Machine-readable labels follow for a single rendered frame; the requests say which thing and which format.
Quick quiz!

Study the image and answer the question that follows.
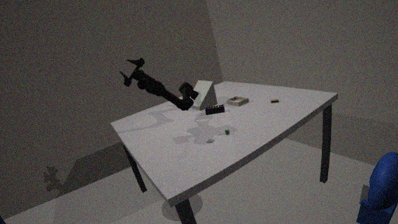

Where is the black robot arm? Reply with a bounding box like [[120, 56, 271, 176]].
[[136, 75, 199, 110]]

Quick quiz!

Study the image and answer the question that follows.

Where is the beige square tray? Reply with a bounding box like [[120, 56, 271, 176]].
[[226, 96, 249, 107]]

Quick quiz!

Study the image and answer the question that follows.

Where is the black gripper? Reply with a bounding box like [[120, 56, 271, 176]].
[[119, 58, 147, 87]]

